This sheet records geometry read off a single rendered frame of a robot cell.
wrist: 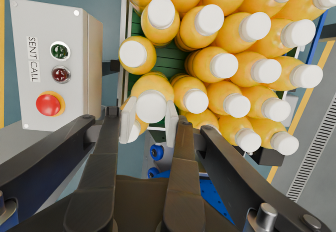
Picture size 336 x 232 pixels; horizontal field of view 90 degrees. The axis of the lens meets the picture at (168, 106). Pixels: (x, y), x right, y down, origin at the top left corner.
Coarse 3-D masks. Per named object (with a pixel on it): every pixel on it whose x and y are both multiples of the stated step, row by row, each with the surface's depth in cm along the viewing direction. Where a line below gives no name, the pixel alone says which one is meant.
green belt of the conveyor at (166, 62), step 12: (132, 12) 43; (132, 24) 43; (144, 36) 44; (156, 48) 45; (168, 48) 46; (156, 60) 46; (168, 60) 46; (180, 60) 47; (168, 72) 47; (180, 72) 47; (132, 84) 47
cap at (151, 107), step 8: (144, 96) 20; (152, 96) 20; (160, 96) 21; (136, 104) 21; (144, 104) 21; (152, 104) 21; (160, 104) 21; (136, 112) 21; (144, 112) 21; (152, 112) 21; (160, 112) 21; (144, 120) 21; (152, 120) 21
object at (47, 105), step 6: (42, 96) 26; (48, 96) 26; (36, 102) 26; (42, 102) 26; (48, 102) 26; (54, 102) 26; (42, 108) 26; (48, 108) 27; (54, 108) 27; (48, 114) 27; (54, 114) 27
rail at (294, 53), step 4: (296, 48) 40; (288, 52) 42; (292, 52) 41; (296, 52) 40; (292, 56) 41; (296, 56) 40; (276, 92) 45; (280, 92) 43; (284, 92) 42; (280, 96) 43; (284, 96) 43
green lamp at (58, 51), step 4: (56, 44) 24; (60, 44) 25; (52, 48) 24; (56, 48) 24; (60, 48) 25; (64, 48) 25; (52, 52) 25; (56, 52) 25; (60, 52) 25; (64, 52) 25; (56, 56) 25; (60, 56) 25; (64, 56) 25
